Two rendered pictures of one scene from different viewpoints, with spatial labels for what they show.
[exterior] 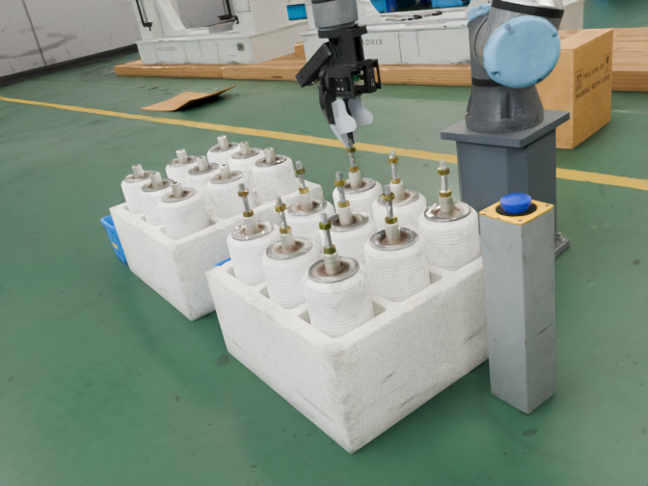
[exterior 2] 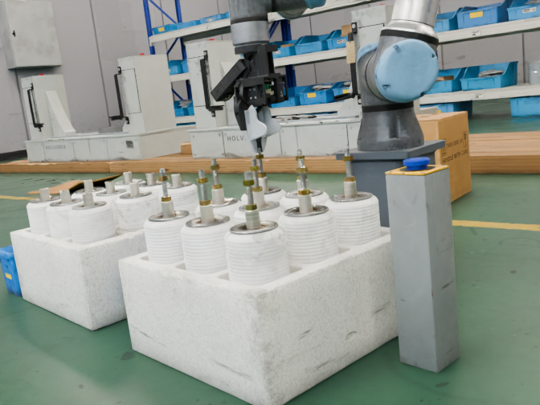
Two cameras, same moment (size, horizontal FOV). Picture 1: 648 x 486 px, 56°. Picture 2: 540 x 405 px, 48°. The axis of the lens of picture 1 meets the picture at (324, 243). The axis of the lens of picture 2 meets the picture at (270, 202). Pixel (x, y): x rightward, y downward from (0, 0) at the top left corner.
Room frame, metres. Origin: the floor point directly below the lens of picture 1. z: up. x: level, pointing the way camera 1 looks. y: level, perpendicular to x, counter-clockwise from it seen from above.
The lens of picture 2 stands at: (-0.11, 0.12, 0.46)
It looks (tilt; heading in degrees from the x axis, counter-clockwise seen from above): 10 degrees down; 350
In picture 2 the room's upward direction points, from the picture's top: 7 degrees counter-clockwise
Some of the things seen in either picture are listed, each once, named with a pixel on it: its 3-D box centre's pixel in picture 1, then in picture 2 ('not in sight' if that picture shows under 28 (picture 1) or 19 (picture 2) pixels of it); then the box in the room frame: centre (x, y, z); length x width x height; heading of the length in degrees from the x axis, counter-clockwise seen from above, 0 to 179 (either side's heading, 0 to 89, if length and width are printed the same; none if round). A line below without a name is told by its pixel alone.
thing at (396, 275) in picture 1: (400, 290); (311, 263); (0.85, -0.11, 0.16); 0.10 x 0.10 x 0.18
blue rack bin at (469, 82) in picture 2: not in sight; (489, 75); (4.93, -2.88, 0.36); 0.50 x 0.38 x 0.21; 130
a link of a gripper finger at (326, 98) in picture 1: (332, 98); (244, 108); (1.10, -0.06, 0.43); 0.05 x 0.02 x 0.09; 128
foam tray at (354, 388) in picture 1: (360, 303); (269, 291); (0.95, -0.04, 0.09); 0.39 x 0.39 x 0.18; 32
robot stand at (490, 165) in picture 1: (507, 190); (395, 210); (1.19, -0.40, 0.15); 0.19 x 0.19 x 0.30; 39
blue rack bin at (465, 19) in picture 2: not in sight; (486, 14); (4.94, -2.89, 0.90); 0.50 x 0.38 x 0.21; 129
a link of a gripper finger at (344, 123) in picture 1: (345, 124); (256, 130); (1.09, -0.08, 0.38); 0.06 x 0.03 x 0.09; 38
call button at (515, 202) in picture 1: (516, 204); (416, 165); (0.74, -0.26, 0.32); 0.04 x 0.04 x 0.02
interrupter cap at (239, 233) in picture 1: (252, 230); (169, 216); (0.99, 0.12, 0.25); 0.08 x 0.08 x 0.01
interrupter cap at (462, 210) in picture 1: (446, 212); (350, 197); (0.91, -0.21, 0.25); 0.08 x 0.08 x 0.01
